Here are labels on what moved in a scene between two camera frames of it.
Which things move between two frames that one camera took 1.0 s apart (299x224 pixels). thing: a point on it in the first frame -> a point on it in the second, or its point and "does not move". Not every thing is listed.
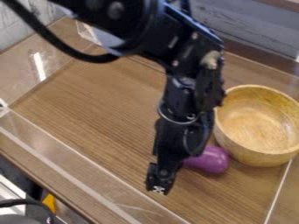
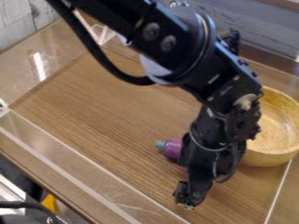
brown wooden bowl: (256, 125) does not move
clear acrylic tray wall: (57, 170) does not move
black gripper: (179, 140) -> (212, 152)
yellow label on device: (50, 203) does not move
